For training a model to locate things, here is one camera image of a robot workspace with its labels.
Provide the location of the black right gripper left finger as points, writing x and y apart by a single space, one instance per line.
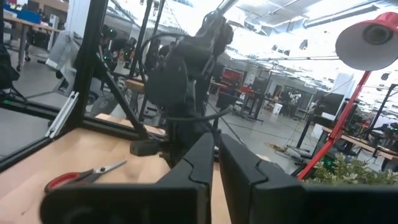
196 165

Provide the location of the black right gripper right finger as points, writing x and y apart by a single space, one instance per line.
242 174

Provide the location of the red and black scissors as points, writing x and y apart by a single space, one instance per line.
71 180

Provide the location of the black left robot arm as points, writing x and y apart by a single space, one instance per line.
192 53

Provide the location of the red storage cart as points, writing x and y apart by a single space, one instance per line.
232 77

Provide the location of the white bucket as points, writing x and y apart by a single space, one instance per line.
277 109

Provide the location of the green potted plant black pot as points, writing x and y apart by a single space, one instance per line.
348 174

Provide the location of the red desk lamp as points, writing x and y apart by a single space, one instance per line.
367 43

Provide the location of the wooden workbench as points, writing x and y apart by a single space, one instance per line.
31 26

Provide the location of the black aluminium table frame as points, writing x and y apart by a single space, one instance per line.
87 62

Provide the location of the silver aluminium bracket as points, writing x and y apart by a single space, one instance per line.
62 115

